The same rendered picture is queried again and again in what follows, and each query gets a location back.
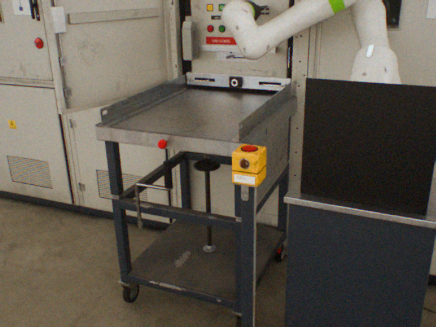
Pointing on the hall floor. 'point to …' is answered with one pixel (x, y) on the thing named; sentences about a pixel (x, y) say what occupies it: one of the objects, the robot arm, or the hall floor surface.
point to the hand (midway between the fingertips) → (263, 9)
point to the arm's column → (355, 270)
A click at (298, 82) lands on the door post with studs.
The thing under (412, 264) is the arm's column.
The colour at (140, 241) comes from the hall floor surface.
